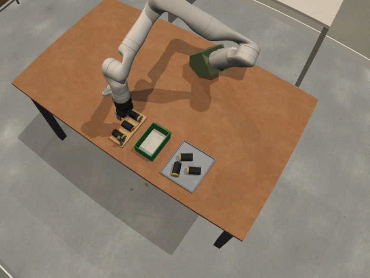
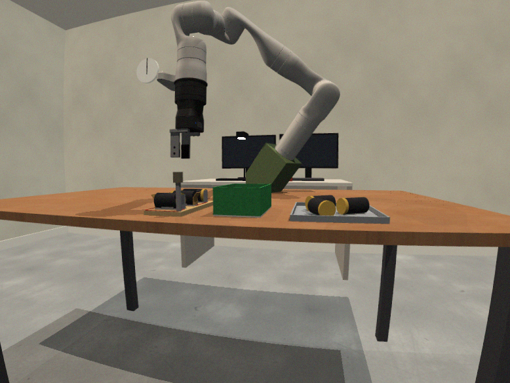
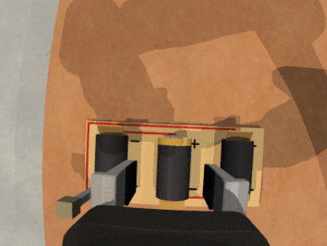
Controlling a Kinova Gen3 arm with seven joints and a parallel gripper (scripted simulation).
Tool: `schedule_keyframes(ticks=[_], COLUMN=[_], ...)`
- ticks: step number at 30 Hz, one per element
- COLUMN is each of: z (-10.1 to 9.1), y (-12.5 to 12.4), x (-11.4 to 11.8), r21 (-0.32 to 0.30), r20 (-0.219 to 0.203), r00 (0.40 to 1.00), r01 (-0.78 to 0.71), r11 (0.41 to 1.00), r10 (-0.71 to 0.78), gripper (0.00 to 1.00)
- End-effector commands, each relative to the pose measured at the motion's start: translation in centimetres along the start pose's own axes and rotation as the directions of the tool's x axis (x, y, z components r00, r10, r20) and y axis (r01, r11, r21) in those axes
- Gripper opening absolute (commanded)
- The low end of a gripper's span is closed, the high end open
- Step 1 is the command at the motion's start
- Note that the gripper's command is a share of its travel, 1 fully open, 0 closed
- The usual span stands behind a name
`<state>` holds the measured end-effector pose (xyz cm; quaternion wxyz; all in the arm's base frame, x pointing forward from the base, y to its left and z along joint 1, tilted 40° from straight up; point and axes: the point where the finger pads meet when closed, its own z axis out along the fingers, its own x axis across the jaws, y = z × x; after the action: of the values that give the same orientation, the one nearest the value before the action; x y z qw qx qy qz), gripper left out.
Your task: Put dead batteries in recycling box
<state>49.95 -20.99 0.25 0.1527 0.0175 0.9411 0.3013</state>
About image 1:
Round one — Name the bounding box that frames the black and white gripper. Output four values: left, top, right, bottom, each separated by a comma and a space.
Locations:
102, 85, 133, 121

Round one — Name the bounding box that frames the black battery with yellow end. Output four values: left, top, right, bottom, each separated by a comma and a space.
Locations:
112, 129, 126, 138
171, 162, 182, 177
120, 120, 134, 131
179, 154, 193, 161
187, 167, 201, 175
128, 110, 141, 122

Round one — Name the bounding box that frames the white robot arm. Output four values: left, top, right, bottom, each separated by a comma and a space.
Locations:
101, 0, 260, 96

